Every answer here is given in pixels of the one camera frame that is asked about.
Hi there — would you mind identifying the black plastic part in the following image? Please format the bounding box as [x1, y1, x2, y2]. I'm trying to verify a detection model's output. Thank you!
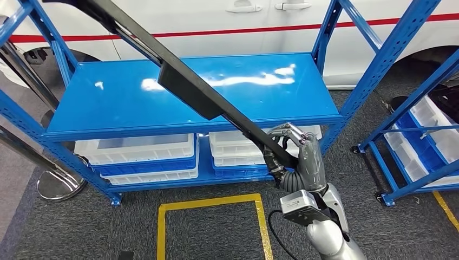
[428, 83, 459, 119]

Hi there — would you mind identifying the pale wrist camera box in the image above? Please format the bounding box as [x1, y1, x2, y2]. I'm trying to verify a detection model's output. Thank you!
[279, 189, 322, 216]

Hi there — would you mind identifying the yellow floor tape square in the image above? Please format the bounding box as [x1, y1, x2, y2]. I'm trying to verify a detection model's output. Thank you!
[432, 191, 459, 233]
[156, 193, 274, 260]

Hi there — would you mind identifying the long black plastic panel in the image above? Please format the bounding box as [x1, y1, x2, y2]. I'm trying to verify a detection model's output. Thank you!
[42, 0, 298, 170]

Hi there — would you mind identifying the white car door handle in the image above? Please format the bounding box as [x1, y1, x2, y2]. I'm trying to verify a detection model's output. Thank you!
[275, 2, 312, 11]
[226, 0, 263, 13]

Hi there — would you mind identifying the chrome stanchion post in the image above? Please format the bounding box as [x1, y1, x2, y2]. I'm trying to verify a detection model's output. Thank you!
[389, 95, 408, 113]
[0, 42, 61, 130]
[0, 125, 88, 203]

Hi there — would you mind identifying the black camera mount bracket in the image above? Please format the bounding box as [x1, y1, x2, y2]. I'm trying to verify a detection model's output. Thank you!
[286, 206, 342, 227]

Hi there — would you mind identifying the blue metal shelf rack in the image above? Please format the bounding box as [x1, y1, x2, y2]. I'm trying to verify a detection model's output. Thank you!
[0, 0, 442, 207]
[349, 48, 459, 208]

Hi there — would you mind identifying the white car red stripe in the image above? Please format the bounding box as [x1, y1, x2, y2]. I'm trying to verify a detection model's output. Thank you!
[0, 0, 459, 90]

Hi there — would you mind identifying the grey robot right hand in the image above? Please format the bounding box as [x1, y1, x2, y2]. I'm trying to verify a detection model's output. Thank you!
[263, 122, 327, 193]

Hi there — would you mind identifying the black camera cable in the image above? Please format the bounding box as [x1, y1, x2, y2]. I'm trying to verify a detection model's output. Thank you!
[268, 210, 300, 260]

